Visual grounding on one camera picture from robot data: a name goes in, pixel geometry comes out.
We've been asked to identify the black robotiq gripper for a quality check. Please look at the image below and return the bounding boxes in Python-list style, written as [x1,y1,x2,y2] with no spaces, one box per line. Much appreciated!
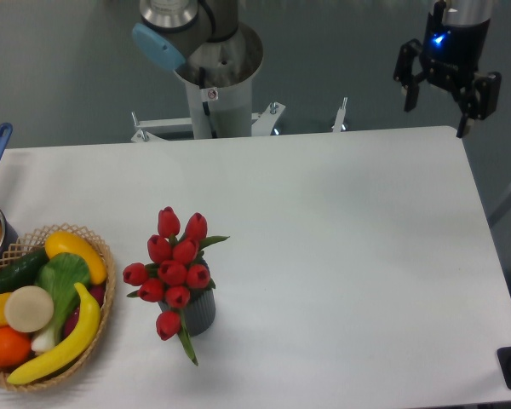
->
[393,11,502,138]

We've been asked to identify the red tulip bouquet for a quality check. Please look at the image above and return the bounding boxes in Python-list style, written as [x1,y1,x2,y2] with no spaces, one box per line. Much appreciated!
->
[123,206,228,366]

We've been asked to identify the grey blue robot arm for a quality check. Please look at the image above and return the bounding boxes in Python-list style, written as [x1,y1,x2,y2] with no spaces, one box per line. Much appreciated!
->
[393,1,502,139]

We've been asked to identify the grey ribbed vase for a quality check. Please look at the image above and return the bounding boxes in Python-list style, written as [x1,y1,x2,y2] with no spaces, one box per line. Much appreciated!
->
[156,261,216,340]

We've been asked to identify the purple red vegetable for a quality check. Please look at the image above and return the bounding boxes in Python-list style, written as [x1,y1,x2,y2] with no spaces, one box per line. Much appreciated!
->
[62,285,106,338]

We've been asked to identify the green bok choy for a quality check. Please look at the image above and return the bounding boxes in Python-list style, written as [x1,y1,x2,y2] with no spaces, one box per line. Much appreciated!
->
[32,253,90,355]

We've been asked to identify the woven wicker basket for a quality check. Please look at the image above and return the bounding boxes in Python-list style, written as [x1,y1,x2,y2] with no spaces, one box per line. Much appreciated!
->
[0,223,116,392]

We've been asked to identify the yellow banana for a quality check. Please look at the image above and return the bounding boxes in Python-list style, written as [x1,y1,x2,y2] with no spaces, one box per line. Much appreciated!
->
[7,283,100,385]

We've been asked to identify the green cucumber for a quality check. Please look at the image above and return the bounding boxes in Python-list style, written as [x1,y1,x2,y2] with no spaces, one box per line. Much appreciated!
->
[0,248,49,294]

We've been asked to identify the beige round slice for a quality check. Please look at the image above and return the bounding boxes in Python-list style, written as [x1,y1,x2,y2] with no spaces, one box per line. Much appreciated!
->
[4,285,55,333]

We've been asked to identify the orange fruit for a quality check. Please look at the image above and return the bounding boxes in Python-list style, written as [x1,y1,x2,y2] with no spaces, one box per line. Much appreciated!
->
[0,326,32,368]

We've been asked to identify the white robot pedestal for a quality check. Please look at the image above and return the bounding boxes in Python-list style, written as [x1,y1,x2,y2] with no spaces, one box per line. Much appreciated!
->
[131,0,265,140]

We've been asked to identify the white metal base frame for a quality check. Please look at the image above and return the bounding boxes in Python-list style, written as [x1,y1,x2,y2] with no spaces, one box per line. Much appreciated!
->
[130,96,349,143]

